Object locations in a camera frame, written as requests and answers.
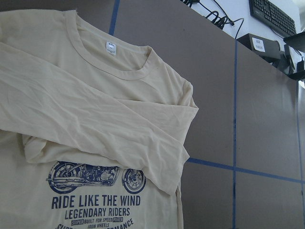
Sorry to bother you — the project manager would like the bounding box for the cream long-sleeve printed shirt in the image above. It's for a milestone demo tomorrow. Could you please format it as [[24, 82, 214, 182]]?
[[0, 10, 198, 229]]

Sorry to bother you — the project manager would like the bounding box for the black box with label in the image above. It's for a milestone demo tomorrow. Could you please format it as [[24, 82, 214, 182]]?
[[237, 33, 281, 63]]

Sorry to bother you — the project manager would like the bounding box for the black keyboard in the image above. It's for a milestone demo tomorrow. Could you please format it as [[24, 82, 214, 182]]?
[[248, 0, 296, 37]]

